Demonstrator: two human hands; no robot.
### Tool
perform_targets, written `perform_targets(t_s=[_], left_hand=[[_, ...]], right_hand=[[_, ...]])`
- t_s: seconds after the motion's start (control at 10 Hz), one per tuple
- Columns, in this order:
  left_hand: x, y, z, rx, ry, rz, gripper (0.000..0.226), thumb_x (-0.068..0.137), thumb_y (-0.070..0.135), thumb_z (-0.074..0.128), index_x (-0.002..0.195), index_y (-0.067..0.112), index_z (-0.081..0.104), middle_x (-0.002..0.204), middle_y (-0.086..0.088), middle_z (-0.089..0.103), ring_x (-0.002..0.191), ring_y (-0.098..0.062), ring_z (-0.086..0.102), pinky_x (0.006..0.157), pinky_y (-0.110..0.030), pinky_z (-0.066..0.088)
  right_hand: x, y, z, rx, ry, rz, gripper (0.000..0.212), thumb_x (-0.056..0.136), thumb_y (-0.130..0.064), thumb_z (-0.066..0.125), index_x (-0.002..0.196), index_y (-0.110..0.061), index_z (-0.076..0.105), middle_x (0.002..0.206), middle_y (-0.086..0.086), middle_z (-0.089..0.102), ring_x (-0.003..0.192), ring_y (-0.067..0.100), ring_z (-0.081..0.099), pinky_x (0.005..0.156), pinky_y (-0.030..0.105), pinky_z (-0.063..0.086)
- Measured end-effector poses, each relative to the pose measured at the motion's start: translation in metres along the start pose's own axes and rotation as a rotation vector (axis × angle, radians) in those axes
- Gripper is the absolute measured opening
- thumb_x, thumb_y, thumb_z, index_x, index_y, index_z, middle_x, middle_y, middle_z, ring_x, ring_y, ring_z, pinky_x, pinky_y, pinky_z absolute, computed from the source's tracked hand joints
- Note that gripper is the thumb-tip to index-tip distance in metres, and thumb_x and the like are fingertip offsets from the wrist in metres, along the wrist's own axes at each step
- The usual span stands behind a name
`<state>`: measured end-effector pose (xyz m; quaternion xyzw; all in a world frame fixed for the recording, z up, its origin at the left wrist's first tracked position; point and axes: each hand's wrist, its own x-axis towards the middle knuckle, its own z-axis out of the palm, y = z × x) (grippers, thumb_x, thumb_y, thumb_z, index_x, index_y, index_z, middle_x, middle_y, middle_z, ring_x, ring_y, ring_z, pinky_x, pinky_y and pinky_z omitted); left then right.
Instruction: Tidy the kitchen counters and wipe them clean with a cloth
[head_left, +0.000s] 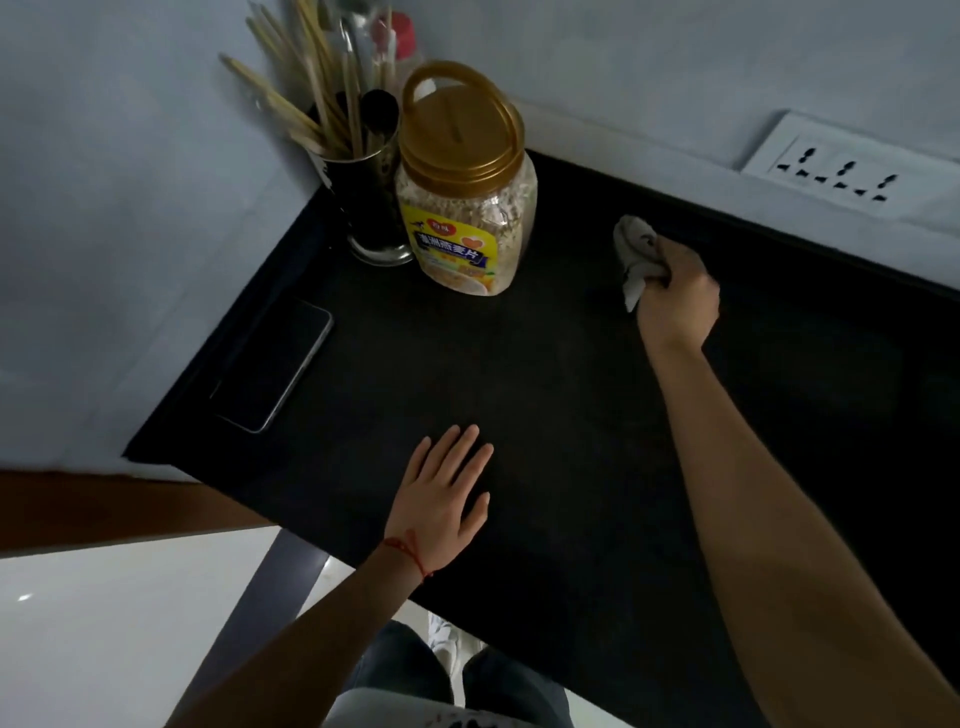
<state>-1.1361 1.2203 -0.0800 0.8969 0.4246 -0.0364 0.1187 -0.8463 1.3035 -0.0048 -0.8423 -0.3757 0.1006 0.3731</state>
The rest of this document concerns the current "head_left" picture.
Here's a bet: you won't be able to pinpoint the person's left hand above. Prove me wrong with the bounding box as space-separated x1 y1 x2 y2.
382 424 496 579

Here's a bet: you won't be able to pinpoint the person's right hand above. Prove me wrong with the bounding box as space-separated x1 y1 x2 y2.
635 236 721 358

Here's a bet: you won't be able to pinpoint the grey cleaning rag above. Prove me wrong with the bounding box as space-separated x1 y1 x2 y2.
611 214 673 315

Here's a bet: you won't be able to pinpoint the clear oatmeal jar gold lid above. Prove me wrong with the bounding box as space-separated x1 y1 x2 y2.
394 59 540 298

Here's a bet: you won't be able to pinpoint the person's left forearm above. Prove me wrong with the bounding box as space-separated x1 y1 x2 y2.
164 556 427 728

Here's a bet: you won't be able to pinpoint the person's right forearm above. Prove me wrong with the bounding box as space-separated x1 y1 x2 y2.
643 338 960 728

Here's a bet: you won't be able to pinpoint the black stone countertop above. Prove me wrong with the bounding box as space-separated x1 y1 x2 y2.
123 149 960 728

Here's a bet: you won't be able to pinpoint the white sneaker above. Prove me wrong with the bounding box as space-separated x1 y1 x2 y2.
426 611 486 677

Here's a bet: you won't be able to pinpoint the dark blue jeans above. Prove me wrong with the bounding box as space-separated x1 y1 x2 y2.
341 620 576 728

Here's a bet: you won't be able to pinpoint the white printed t-shirt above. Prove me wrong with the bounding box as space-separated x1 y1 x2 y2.
322 688 543 728

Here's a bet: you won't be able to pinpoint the black smartphone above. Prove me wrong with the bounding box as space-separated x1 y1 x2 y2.
209 296 337 436

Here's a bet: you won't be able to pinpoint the perforated metal utensil holder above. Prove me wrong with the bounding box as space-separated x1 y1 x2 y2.
306 125 416 268

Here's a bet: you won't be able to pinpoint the brown wooden panel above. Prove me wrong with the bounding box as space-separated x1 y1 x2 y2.
0 470 276 561

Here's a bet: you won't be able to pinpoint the white bottle red cap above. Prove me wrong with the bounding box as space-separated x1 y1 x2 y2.
370 10 437 103

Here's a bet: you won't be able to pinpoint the steel ladle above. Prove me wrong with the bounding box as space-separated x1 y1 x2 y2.
317 0 377 55

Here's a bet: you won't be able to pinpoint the red string bracelet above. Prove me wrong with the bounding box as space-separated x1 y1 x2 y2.
377 530 436 583

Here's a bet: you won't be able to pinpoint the white wall socket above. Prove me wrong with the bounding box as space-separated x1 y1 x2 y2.
740 110 960 221

